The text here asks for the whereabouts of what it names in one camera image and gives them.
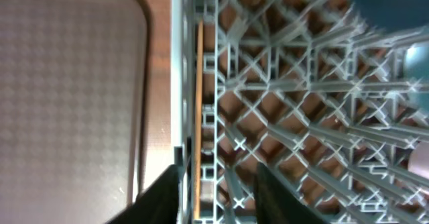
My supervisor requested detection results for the small pink bowl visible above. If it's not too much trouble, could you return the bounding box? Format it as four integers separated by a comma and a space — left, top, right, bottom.
408, 143, 429, 179

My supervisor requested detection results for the grey dishwasher rack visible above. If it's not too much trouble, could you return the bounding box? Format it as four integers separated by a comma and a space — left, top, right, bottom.
171, 0, 428, 223

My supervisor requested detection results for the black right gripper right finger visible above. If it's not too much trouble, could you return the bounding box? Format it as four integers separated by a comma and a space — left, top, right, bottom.
253, 163, 326, 224

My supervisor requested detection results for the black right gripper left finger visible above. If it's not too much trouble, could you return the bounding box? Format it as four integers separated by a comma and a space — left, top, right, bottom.
107, 164, 180, 224

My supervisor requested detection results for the wooden chopstick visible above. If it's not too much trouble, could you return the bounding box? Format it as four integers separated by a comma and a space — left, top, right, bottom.
193, 20, 204, 220

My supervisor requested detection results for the dark blue plate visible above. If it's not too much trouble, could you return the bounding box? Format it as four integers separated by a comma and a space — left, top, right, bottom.
351, 0, 428, 32

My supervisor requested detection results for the light blue bowl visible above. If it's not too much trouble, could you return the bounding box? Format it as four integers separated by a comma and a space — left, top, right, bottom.
404, 45, 428, 111

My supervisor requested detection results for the brown plastic tray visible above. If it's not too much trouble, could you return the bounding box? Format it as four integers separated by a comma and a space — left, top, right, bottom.
1, 0, 147, 223

